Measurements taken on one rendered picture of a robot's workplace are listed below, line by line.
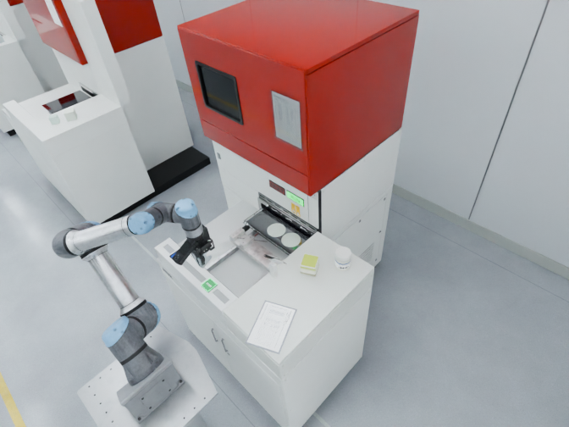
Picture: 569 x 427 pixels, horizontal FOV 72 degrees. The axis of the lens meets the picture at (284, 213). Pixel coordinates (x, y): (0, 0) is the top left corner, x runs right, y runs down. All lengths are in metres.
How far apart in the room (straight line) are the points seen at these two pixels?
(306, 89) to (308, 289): 0.84
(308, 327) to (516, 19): 2.02
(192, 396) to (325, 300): 0.66
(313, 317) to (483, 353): 1.46
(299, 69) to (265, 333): 1.03
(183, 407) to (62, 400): 1.37
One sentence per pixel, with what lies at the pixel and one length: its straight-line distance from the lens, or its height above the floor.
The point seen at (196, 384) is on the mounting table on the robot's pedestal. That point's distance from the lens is 1.79.
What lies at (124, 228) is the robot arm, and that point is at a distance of 1.48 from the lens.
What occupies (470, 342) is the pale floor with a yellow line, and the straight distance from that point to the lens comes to 2.89.
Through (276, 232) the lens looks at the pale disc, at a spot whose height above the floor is 0.90.
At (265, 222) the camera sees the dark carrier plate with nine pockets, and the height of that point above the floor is 0.90.
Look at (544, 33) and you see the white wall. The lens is 2.71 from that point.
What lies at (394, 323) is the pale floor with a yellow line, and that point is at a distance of 2.83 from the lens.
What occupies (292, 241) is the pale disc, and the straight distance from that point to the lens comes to 2.02.
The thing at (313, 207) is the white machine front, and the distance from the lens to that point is 1.89.
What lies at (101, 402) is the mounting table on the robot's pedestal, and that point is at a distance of 1.90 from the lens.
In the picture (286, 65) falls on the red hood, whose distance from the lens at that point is 1.51.
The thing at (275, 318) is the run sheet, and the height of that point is 0.97.
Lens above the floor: 2.41
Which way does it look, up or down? 44 degrees down
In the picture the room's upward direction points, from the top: 6 degrees counter-clockwise
